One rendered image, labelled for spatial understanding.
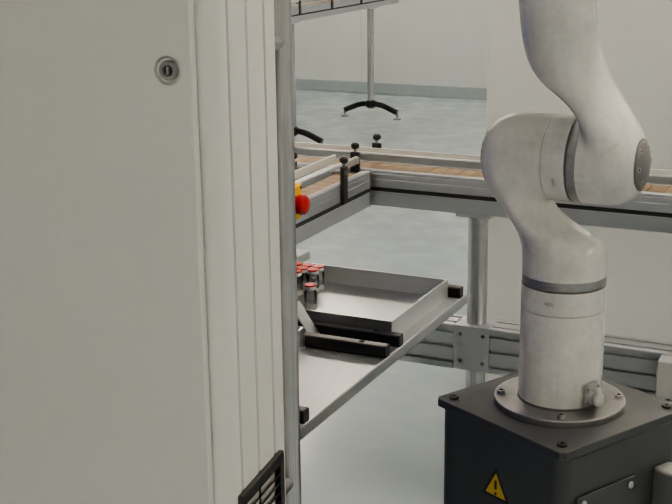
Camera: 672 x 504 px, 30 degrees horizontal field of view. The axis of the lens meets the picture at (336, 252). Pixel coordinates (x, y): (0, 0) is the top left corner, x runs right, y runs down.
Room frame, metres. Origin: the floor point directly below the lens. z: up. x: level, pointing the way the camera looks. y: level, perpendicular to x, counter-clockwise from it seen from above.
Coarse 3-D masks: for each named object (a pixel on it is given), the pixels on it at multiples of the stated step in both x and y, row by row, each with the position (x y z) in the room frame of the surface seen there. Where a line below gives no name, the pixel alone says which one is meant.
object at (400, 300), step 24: (336, 288) 2.23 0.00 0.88; (360, 288) 2.22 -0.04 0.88; (384, 288) 2.22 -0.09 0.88; (408, 288) 2.19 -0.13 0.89; (432, 288) 2.17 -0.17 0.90; (312, 312) 1.99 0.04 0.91; (336, 312) 2.08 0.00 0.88; (360, 312) 2.08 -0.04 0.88; (384, 312) 2.08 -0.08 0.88; (408, 312) 2.00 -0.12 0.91
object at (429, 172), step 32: (384, 160) 3.08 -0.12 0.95; (416, 160) 3.04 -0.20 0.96; (448, 160) 3.00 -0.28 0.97; (384, 192) 3.05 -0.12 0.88; (416, 192) 3.01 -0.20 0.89; (448, 192) 2.98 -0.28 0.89; (480, 192) 2.94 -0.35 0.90; (640, 192) 2.78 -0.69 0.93; (608, 224) 2.81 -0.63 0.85; (640, 224) 2.78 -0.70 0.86
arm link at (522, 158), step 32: (512, 128) 1.71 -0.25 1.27; (544, 128) 1.69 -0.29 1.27; (480, 160) 1.75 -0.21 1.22; (512, 160) 1.69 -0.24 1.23; (544, 160) 1.67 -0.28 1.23; (512, 192) 1.70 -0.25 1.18; (544, 192) 1.69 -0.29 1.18; (544, 224) 1.69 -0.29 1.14; (576, 224) 1.73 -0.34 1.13; (544, 256) 1.67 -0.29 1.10; (576, 256) 1.66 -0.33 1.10; (544, 288) 1.67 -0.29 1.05; (576, 288) 1.66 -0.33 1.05
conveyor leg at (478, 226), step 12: (468, 216) 2.97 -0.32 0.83; (480, 216) 2.96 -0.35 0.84; (468, 228) 3.01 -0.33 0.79; (480, 228) 2.98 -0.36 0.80; (468, 240) 3.00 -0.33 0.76; (480, 240) 2.98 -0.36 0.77; (468, 252) 3.00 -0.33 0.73; (480, 252) 2.98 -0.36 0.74; (468, 264) 3.00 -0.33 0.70; (480, 264) 2.98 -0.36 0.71; (468, 276) 3.00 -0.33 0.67; (480, 276) 2.98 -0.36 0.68; (468, 288) 3.00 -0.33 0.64; (480, 288) 2.98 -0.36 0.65; (468, 300) 3.00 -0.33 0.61; (480, 300) 2.98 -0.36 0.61; (468, 312) 3.00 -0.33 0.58; (480, 312) 2.98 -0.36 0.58; (480, 324) 2.98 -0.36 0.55; (468, 372) 2.99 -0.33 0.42; (480, 372) 2.99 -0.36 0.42; (468, 384) 2.99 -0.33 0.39
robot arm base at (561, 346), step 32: (544, 320) 1.67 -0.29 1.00; (576, 320) 1.66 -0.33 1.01; (544, 352) 1.67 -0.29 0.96; (576, 352) 1.66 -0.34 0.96; (512, 384) 1.76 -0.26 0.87; (544, 384) 1.66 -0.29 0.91; (576, 384) 1.66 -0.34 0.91; (608, 384) 1.76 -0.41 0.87; (512, 416) 1.66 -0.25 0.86; (544, 416) 1.64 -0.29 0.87; (576, 416) 1.64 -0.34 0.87; (608, 416) 1.64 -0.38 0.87
